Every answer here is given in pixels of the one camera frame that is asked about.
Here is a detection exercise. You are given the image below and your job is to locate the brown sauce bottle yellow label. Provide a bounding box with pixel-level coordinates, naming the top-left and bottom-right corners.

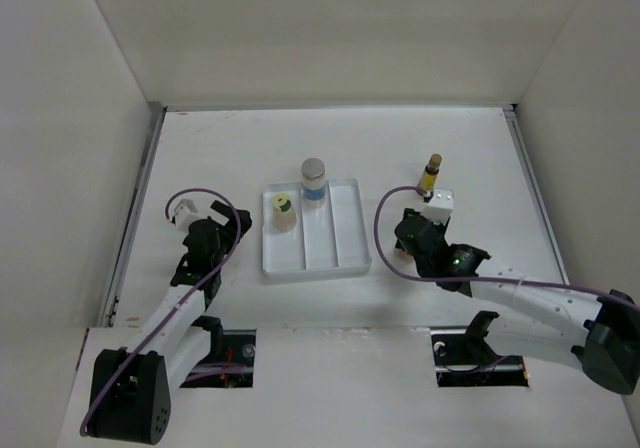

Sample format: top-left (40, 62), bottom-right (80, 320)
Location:
top-left (418, 153), bottom-right (442, 191)

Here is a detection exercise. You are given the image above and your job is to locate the yellow-cap condiment bottle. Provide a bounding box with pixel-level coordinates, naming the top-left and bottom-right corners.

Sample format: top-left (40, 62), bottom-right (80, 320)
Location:
top-left (272, 193), bottom-right (297, 233)

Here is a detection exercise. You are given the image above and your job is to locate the grey-lid jar blue label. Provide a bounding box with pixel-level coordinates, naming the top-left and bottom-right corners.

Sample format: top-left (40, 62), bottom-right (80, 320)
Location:
top-left (301, 158), bottom-right (327, 208)

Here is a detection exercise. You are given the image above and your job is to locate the pink-cap condiment bottle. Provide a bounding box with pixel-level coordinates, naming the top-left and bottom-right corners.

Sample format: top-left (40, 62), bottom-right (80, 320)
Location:
top-left (395, 248), bottom-right (410, 258)

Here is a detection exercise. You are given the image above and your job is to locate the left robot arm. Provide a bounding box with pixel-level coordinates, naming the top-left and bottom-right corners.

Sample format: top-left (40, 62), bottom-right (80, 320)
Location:
top-left (79, 196), bottom-right (255, 445)

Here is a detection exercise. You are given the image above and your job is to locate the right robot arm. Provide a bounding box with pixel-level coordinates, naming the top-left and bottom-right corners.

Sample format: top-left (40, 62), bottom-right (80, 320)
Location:
top-left (394, 208), bottom-right (639, 395)

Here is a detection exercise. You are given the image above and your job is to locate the white three-compartment tray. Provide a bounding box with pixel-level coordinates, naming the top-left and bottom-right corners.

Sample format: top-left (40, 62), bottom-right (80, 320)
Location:
top-left (262, 178), bottom-right (372, 283)

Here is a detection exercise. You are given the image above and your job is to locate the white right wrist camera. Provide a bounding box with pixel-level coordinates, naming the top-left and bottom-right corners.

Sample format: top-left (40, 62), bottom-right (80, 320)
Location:
top-left (420, 188), bottom-right (454, 225)

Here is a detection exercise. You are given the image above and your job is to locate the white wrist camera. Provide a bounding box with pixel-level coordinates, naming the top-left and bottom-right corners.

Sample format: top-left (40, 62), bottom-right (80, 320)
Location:
top-left (170, 199), bottom-right (201, 233)
top-left (420, 188), bottom-right (454, 225)

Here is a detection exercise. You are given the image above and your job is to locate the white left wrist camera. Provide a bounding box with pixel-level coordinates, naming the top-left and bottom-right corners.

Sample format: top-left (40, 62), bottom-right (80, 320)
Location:
top-left (170, 199), bottom-right (201, 233)

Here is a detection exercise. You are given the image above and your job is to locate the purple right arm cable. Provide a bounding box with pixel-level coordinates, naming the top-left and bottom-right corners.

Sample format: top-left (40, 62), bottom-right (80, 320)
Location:
top-left (374, 185), bottom-right (640, 314)

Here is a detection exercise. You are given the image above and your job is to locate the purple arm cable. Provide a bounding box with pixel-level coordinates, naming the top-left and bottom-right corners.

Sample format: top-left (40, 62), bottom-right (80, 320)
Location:
top-left (374, 185), bottom-right (640, 314)
top-left (80, 188), bottom-right (243, 436)

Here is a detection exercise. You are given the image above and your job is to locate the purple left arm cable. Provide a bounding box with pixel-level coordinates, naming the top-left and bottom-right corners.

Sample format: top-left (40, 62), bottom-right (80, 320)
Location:
top-left (80, 188), bottom-right (243, 436)

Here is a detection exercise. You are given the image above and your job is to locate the left aluminium frame rail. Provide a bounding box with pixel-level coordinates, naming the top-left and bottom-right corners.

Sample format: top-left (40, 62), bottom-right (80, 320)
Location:
top-left (95, 101), bottom-right (166, 328)

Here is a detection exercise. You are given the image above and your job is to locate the aluminium frame rail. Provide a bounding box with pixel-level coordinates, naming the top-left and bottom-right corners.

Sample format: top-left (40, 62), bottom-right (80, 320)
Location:
top-left (95, 101), bottom-right (166, 328)
top-left (502, 105), bottom-right (569, 282)

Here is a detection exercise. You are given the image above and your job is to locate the right aluminium frame rail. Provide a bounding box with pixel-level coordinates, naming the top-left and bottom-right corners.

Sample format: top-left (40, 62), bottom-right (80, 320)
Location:
top-left (502, 105), bottom-right (569, 282)

